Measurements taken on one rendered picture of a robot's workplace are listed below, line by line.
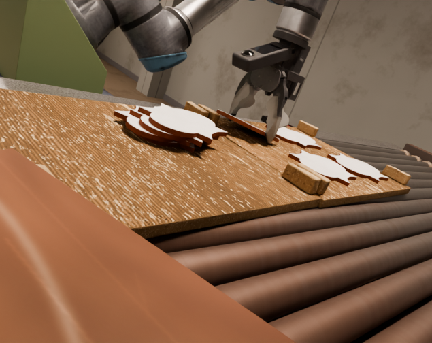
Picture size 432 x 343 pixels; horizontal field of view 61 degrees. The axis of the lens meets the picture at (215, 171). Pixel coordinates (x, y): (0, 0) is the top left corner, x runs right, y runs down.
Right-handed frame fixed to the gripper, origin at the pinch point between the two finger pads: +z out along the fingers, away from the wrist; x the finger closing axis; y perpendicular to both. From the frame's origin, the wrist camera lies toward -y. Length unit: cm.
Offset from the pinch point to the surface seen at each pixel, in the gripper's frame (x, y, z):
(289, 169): -18.8, -10.1, 0.1
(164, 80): 362, 256, 51
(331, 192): -23.6, -2.7, 1.7
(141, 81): 384, 236, 64
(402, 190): -25.6, 27.1, 0.6
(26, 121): -2.4, -43.6, 3.2
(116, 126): -1.5, -30.9, 2.6
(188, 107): 7.5, -10.5, -0.3
